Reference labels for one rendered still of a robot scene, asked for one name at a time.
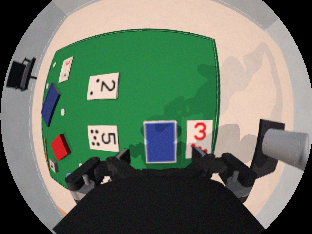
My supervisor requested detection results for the dark blue rectangular tile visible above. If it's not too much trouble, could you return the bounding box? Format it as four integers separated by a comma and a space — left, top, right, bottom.
41, 83, 61, 127

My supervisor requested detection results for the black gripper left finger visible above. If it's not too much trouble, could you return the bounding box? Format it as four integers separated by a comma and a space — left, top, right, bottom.
65, 149, 147, 204

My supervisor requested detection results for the red flat box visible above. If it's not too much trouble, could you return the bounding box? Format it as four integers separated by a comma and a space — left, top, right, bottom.
51, 134, 71, 161

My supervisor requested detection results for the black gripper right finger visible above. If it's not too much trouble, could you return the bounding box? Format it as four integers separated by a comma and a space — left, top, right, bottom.
172, 147, 257, 203

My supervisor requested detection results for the blue rectangular card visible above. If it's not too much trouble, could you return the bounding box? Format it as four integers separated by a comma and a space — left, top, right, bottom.
144, 120, 177, 163

